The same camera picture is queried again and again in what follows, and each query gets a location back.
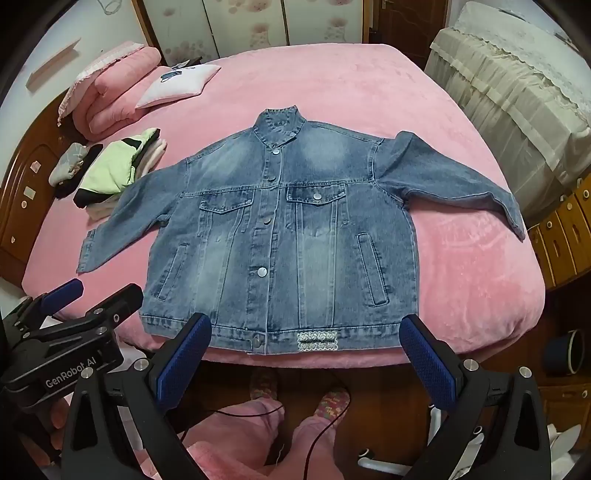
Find grey patterned cloth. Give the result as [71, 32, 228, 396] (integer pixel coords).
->
[48, 142, 90, 188]

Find patterned slipper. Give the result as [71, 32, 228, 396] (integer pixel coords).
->
[249, 369, 280, 402]
[318, 388, 349, 418]

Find folded pink quilt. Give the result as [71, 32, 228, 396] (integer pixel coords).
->
[69, 46, 162, 141]

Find cream lace covered furniture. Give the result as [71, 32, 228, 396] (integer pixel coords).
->
[424, 0, 591, 227]

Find white plastic frame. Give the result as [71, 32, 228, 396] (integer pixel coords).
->
[360, 401, 485, 468]

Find pink lace trimmed pillow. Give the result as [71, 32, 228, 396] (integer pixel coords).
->
[58, 41, 145, 126]

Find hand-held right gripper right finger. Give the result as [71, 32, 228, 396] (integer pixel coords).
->
[398, 315, 552, 480]

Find person's right leg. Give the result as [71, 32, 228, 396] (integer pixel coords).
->
[281, 415, 340, 480]

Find white pillow with blue print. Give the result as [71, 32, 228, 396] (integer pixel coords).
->
[135, 64, 221, 110]

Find black cloth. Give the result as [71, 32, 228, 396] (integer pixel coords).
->
[55, 144, 105, 200]

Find light green black folded garment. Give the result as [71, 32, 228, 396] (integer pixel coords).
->
[74, 128, 160, 208]

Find brown wooden door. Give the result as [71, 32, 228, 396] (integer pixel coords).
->
[362, 0, 451, 70]

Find thin dark cable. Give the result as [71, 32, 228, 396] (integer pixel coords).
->
[307, 374, 352, 464]
[178, 401, 284, 439]

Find dark blue round bin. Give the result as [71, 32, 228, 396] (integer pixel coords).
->
[542, 329, 586, 376]

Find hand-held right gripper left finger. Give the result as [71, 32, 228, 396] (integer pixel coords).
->
[61, 312, 213, 480]

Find pink wall shelf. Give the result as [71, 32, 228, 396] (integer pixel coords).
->
[25, 37, 81, 88]

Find wooden drawer cabinet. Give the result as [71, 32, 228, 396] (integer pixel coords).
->
[526, 185, 591, 289]

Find blue denim shorts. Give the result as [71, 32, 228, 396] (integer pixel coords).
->
[76, 107, 527, 356]

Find pink plush bed blanket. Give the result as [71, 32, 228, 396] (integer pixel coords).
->
[23, 44, 555, 370]

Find floral wardrobe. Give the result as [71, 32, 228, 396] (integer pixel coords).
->
[131, 0, 365, 65]

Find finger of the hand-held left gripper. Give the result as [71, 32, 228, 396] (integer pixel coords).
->
[39, 278, 85, 315]
[85, 283, 144, 329]

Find wooden headboard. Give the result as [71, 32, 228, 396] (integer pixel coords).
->
[0, 88, 75, 278]

